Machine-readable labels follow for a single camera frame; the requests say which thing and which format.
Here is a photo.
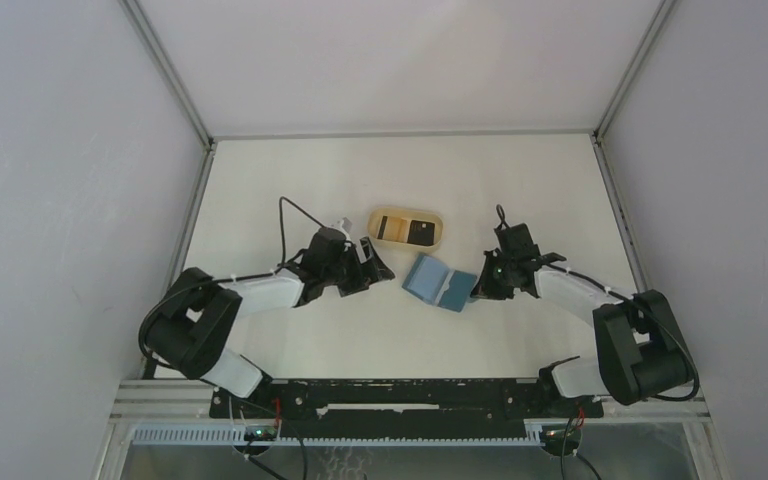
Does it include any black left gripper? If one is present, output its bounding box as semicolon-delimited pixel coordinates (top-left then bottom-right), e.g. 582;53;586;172
322;237;393;296

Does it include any blue leather card holder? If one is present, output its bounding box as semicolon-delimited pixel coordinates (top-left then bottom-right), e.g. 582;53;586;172
402;253;478;312

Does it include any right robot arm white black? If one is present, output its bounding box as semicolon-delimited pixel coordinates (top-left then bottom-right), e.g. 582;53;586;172
471;221;701;416

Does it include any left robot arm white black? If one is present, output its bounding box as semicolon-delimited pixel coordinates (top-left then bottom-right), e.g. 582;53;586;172
138;227;395;417

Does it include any black VIP card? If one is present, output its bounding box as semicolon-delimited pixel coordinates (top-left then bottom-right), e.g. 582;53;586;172
407;220;436;247

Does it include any beige oval plastic tray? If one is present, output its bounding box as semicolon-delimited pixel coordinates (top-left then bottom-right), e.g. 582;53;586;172
367;206;444;253

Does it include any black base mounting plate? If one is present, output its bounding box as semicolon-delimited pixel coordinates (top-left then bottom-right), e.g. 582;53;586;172
233;378;605;420

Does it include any black right camera cable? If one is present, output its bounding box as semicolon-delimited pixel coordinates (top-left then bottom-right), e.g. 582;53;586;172
495;203;701;403

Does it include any black camera cable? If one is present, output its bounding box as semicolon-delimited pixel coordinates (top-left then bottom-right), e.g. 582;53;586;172
495;203;701;403
278;196;327;270

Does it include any black left camera cable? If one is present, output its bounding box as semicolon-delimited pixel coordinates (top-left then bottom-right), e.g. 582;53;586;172
278;196;327;270

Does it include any white slotted cable duct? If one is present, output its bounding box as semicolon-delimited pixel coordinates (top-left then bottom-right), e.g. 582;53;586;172
130;425;544;446

